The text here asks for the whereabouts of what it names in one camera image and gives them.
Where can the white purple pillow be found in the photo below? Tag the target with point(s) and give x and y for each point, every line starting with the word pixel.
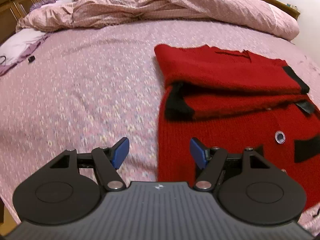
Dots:
pixel 19 47

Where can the small black object on bed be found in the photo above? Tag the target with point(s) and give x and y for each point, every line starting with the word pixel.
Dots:
pixel 31 59

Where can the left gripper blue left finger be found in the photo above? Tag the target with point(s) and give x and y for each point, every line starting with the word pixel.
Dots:
pixel 105 161

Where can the pink floral duvet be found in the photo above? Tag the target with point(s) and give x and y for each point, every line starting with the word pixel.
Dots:
pixel 255 14

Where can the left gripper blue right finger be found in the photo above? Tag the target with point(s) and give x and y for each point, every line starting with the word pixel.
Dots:
pixel 214 165

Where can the pink floral bed sheet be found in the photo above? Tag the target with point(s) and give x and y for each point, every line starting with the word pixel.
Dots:
pixel 89 88

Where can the red knitted sweater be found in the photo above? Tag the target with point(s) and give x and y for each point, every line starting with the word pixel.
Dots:
pixel 234 99

